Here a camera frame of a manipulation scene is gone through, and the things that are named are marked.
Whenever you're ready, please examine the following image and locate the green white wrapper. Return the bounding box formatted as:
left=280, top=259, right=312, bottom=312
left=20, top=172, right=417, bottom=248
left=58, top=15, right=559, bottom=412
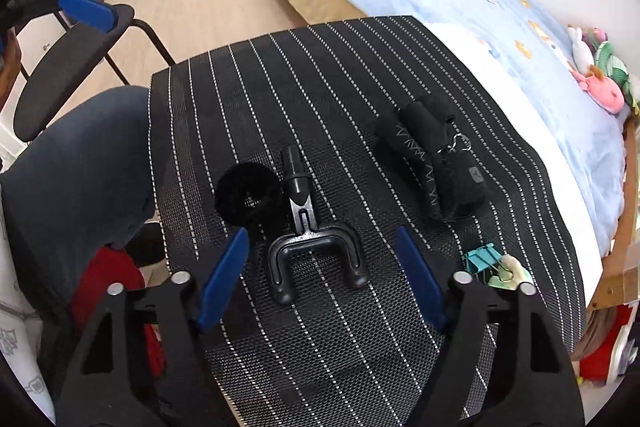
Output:
left=488, top=255, right=534, bottom=291

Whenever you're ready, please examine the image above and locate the black fabric band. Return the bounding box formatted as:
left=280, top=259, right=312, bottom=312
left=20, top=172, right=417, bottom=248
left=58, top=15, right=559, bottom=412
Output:
left=375, top=94, right=487, bottom=222

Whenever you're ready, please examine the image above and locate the black round cap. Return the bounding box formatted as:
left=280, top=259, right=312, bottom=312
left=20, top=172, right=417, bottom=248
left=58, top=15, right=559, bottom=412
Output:
left=215, top=162, right=281, bottom=227

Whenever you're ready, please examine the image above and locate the black U-shaped plastic fork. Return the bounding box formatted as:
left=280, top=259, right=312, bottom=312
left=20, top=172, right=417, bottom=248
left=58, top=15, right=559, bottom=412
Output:
left=267, top=145, right=370, bottom=306

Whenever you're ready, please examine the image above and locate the black office chair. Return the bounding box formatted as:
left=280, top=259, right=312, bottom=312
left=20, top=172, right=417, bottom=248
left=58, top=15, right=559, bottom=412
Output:
left=1, top=0, right=175, bottom=142

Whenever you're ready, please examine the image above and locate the red slipper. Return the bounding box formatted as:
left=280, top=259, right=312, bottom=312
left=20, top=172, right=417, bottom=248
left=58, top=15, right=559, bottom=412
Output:
left=70, top=247, right=166, bottom=387

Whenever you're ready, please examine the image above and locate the teal binder clip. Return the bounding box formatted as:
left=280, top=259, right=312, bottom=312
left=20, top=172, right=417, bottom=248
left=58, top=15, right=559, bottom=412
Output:
left=462, top=243, right=502, bottom=281

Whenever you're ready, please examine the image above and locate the black white-striped mat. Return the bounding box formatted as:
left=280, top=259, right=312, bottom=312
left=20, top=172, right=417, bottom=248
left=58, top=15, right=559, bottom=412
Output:
left=148, top=16, right=586, bottom=426

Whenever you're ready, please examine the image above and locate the pink plush toy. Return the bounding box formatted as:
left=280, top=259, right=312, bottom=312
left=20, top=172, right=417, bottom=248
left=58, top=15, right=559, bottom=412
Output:
left=572, top=65, right=625, bottom=115

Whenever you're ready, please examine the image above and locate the green plush toy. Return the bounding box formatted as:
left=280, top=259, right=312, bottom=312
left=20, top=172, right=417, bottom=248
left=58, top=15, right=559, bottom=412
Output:
left=594, top=40, right=640, bottom=116

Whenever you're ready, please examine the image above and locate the white plush toy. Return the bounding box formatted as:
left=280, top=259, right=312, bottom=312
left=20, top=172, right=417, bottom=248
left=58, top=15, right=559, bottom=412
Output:
left=566, top=26, right=594, bottom=76

